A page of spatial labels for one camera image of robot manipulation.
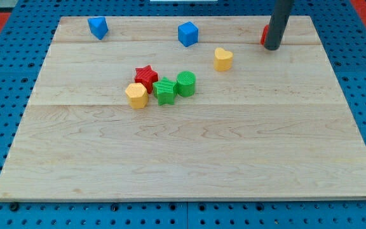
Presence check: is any yellow hexagon block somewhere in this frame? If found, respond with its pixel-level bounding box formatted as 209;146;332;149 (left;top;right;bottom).
125;83;149;109

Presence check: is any green star block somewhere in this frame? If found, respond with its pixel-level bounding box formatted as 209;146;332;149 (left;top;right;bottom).
152;77;177;106

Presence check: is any red star block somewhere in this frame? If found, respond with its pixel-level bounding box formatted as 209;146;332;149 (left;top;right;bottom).
134;65;158;94

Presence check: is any light wooden board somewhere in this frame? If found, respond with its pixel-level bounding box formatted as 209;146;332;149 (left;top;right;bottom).
0;16;366;202

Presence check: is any blue cube block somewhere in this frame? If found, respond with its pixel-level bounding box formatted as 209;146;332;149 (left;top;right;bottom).
178;22;199;47

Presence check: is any yellow heart block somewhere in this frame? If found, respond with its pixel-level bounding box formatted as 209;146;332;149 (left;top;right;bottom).
213;47;234;72

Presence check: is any blue triangle block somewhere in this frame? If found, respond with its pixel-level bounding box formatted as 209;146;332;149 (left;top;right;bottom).
87;17;109;40

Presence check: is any red circle block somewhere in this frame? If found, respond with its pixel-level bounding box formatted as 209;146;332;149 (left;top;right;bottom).
260;24;269;45

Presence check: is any green cylinder block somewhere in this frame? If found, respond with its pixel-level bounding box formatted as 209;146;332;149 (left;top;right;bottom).
177;71;196;97

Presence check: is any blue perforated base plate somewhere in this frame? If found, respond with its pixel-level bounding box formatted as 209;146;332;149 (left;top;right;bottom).
0;0;366;228

